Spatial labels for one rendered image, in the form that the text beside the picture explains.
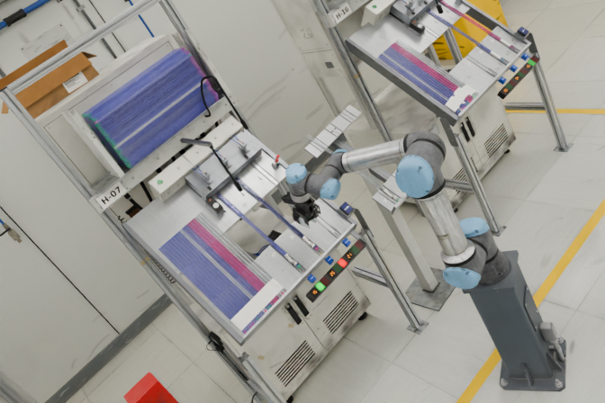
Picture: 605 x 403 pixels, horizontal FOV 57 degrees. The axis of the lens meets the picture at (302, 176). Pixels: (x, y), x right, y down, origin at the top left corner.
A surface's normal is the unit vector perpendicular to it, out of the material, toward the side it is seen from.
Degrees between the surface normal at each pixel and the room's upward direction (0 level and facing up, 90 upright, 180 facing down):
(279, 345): 93
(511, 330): 90
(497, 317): 90
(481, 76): 45
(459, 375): 0
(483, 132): 90
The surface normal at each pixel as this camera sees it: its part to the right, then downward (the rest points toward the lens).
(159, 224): 0.05, -0.48
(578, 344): -0.47, -0.77
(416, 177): -0.50, 0.52
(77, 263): 0.57, 0.11
